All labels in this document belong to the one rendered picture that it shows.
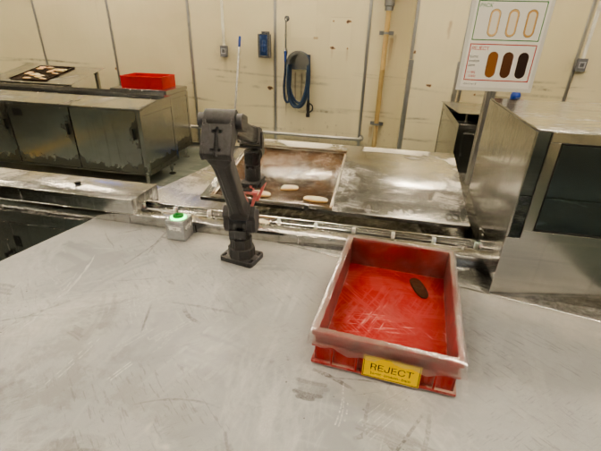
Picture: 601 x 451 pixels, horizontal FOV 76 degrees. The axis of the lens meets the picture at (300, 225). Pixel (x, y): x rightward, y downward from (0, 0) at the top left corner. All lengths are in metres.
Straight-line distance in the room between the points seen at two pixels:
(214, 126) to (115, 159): 3.43
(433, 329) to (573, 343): 0.34
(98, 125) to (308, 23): 2.57
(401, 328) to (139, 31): 5.32
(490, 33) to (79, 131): 3.71
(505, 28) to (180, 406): 1.87
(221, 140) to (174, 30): 4.73
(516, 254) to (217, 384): 0.86
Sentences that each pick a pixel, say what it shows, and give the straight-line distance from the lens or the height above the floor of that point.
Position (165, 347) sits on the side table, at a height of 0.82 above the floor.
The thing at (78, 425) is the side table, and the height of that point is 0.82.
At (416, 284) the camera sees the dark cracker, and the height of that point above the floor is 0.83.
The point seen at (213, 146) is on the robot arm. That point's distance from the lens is 0.95.
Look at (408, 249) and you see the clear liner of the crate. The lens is 1.23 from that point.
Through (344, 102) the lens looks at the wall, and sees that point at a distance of 5.04.
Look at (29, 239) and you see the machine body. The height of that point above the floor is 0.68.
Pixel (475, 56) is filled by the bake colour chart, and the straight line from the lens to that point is 2.03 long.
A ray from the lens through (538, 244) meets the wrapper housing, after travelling 1.24.
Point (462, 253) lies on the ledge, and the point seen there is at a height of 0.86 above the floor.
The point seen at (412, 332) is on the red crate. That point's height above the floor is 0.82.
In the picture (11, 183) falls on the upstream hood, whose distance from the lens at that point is 1.96.
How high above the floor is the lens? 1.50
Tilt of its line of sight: 27 degrees down
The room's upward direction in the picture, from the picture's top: 2 degrees clockwise
